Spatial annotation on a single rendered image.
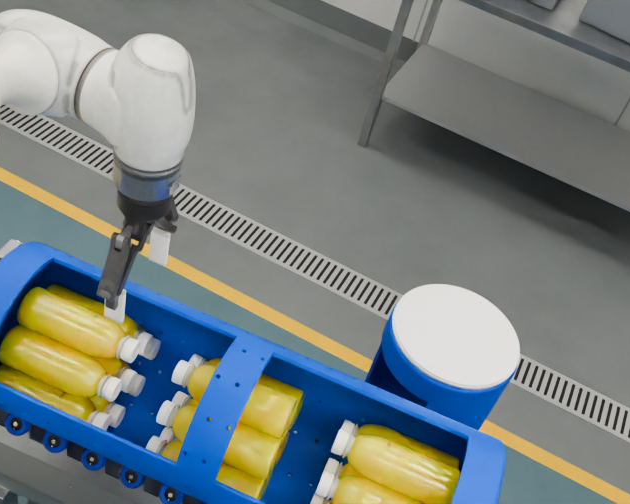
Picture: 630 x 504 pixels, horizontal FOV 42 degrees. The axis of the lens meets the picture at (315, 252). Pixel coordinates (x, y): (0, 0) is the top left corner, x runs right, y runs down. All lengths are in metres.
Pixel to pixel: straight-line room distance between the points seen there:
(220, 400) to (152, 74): 0.53
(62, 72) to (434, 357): 0.96
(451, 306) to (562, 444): 1.38
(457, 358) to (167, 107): 0.92
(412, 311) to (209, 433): 0.63
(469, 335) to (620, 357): 1.80
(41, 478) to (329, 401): 0.54
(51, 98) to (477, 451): 0.80
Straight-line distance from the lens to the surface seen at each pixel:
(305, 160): 3.74
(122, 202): 1.12
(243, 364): 1.30
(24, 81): 1.03
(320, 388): 1.48
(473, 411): 1.73
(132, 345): 1.38
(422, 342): 1.69
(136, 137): 1.02
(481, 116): 3.88
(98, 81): 1.03
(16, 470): 1.62
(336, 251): 3.33
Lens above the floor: 2.26
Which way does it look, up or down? 43 degrees down
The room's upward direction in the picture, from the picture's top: 17 degrees clockwise
